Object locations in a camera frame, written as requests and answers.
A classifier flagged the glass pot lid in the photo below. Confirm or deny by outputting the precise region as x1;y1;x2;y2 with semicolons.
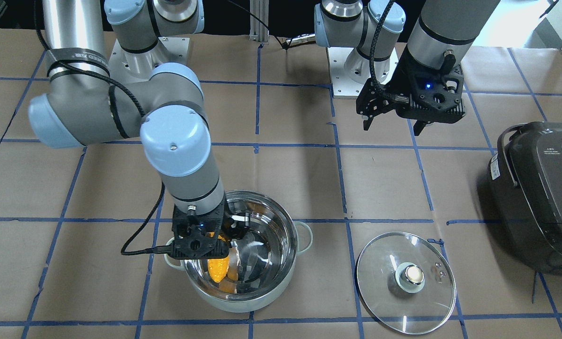
355;232;457;335

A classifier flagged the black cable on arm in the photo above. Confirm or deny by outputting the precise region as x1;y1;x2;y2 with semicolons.
369;0;409;103
32;0;166;256

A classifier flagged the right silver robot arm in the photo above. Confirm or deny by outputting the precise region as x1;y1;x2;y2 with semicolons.
28;0;226;217

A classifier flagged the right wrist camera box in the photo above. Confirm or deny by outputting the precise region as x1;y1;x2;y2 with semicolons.
168;223;230;260

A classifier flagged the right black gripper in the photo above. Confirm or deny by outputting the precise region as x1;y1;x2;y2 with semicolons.
172;200;251;243

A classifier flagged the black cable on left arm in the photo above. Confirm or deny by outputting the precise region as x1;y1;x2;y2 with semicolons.
369;0;409;103

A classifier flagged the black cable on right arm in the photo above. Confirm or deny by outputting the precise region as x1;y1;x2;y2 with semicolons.
32;0;166;256

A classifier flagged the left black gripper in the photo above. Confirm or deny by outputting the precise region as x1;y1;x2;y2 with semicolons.
356;49;464;137

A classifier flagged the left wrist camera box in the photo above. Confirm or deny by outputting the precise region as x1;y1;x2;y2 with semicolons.
390;64;466;124

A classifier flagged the aluminium frame post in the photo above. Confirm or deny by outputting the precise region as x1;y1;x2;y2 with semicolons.
249;0;269;44

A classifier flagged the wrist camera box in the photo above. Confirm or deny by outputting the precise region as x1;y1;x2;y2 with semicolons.
390;64;466;124
168;223;230;260

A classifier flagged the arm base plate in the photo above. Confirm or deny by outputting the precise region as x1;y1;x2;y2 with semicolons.
327;46;400;99
108;37;191;83

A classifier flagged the yellow corn cob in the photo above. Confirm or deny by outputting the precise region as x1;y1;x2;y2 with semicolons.
207;246;233;283

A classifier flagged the black rice cooker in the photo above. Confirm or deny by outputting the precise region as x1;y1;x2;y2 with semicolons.
488;121;562;275

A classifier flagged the pale green electric pot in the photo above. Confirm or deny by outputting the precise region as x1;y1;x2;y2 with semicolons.
164;190;313;313

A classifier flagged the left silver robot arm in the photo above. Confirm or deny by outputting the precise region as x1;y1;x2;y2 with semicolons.
314;0;499;136

